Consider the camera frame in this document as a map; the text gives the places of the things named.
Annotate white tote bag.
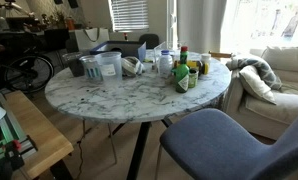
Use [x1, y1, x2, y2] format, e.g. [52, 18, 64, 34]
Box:
[75, 28, 109, 51]

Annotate dark smoky plastic cup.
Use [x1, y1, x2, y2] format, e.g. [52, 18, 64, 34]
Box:
[63, 52, 84, 77]

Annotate round white marble table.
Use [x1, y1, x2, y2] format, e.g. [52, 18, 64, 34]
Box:
[45, 59, 231, 123]

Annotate blue fabric chair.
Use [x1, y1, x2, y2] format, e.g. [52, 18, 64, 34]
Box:
[160, 108, 298, 180]

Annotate blue cardboard box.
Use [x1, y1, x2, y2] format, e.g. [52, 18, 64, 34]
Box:
[90, 41, 146, 61]

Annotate yellow mustard jar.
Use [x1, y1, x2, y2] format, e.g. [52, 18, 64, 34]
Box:
[201, 53, 211, 75]

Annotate dark grey chair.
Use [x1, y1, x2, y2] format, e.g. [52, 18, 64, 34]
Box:
[139, 34, 159, 49]

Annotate green metal rail stand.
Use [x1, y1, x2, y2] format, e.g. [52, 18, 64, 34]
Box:
[0, 93, 38, 170]

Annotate cream cushion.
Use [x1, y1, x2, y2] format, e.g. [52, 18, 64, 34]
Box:
[239, 65, 276, 104]

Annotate light wooden bench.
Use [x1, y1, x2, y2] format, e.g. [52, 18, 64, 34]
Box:
[5, 91, 73, 180]

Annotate clear storage box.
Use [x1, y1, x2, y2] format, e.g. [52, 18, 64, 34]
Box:
[153, 40, 187, 72]

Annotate white window blinds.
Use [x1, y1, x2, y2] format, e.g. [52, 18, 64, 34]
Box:
[111, 0, 149, 31]

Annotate crumpled white grey cloth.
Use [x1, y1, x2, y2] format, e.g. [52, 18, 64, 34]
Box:
[121, 56, 144, 77]

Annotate white curtain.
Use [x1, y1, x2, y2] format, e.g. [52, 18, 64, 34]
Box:
[177, 0, 227, 53]

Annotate black bicycle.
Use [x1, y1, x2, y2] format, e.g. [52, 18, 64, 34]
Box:
[0, 0, 54, 94]

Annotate grey patterned blanket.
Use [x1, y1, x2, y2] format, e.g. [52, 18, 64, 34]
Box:
[226, 57, 282, 90]

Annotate large clear plastic container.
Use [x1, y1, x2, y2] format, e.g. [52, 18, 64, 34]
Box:
[96, 51, 122, 83]

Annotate white bottle with blue cap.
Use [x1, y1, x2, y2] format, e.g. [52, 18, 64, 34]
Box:
[158, 50, 173, 78]

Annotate small green spice jar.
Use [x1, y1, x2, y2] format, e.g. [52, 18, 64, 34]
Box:
[188, 68, 199, 88]

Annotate green bottle with red cap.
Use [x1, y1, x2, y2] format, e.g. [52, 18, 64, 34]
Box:
[174, 46, 189, 93]

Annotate beige sofa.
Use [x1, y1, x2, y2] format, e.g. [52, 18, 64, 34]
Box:
[223, 45, 298, 139]

